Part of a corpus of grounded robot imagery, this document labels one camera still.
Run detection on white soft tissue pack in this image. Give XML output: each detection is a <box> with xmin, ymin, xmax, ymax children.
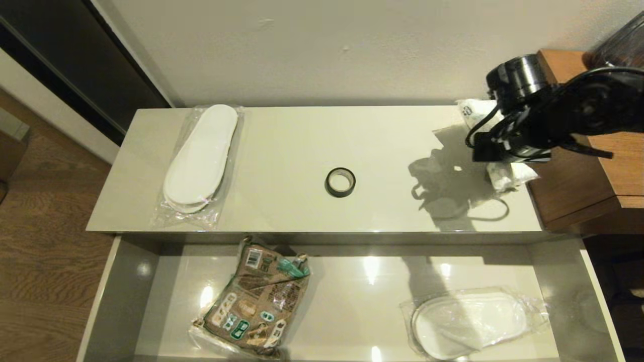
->
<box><xmin>457</xmin><ymin>99</ymin><xmax>539</xmax><ymax>193</ymax></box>

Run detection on black tape roll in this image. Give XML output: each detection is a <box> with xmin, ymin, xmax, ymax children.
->
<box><xmin>325</xmin><ymin>167</ymin><xmax>356</xmax><ymax>198</ymax></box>

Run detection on white slippers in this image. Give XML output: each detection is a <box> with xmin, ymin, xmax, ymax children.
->
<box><xmin>151</xmin><ymin>104</ymin><xmax>245</xmax><ymax>229</ymax></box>
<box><xmin>400</xmin><ymin>288</ymin><xmax>550</xmax><ymax>361</ymax></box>

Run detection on brown wooden side cabinet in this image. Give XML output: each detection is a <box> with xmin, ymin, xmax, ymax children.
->
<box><xmin>526</xmin><ymin>49</ymin><xmax>644</xmax><ymax>234</ymax></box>

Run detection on dark glass vase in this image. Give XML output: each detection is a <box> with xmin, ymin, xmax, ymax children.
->
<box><xmin>591</xmin><ymin>13</ymin><xmax>644</xmax><ymax>68</ymax></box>

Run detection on black metal stand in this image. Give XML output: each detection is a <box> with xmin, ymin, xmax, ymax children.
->
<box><xmin>599</xmin><ymin>251</ymin><xmax>644</xmax><ymax>352</ymax></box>

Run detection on brown printed snack bag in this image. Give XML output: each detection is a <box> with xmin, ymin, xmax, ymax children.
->
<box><xmin>190</xmin><ymin>236</ymin><xmax>311</xmax><ymax>358</ymax></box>

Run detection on dark door panel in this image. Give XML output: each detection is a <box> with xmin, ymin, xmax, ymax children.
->
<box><xmin>0</xmin><ymin>0</ymin><xmax>174</xmax><ymax>146</ymax></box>

